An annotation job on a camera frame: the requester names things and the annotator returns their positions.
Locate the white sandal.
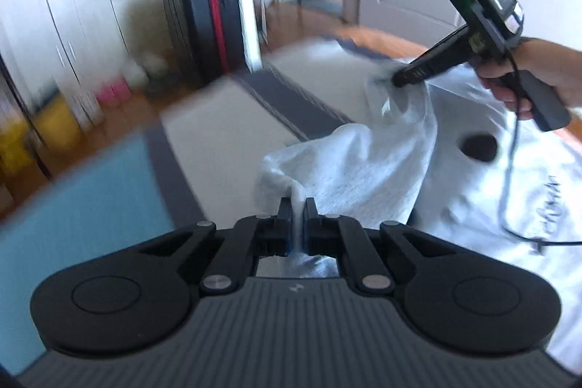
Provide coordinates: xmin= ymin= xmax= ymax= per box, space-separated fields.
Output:
xmin=73 ymin=97 xmax=92 ymax=129
xmin=86 ymin=92 xmax=106 ymax=123

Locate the person's right forearm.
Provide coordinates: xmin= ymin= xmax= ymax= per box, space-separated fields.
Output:
xmin=530 ymin=37 xmax=582 ymax=111

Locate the black suitcase red stripe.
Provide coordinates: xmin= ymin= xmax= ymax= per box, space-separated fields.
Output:
xmin=182 ymin=0 xmax=242 ymax=85

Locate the yellow trash bin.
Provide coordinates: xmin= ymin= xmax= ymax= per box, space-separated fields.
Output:
xmin=36 ymin=95 xmax=83 ymax=153

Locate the yellow plastic bag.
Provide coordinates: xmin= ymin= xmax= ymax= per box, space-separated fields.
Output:
xmin=0 ymin=129 xmax=35 ymax=176

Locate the striped bed cover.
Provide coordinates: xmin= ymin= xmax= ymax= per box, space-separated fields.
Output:
xmin=0 ymin=36 xmax=582 ymax=375

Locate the grey slipper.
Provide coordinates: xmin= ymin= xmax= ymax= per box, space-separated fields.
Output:
xmin=123 ymin=61 xmax=148 ymax=88
xmin=141 ymin=54 xmax=168 ymax=76

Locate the light grey sweatshirt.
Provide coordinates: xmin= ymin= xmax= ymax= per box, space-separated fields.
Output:
xmin=252 ymin=52 xmax=582 ymax=375

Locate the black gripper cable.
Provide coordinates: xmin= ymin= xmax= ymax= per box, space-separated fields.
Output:
xmin=498 ymin=47 xmax=582 ymax=247

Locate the person's right hand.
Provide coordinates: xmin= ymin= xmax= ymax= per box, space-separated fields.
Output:
xmin=473 ymin=38 xmax=554 ymax=121

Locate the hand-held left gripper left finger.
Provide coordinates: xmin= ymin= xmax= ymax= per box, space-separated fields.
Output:
xmin=139 ymin=197 xmax=294 ymax=297

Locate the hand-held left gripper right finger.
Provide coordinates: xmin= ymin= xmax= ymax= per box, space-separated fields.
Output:
xmin=304 ymin=197 xmax=458 ymax=297

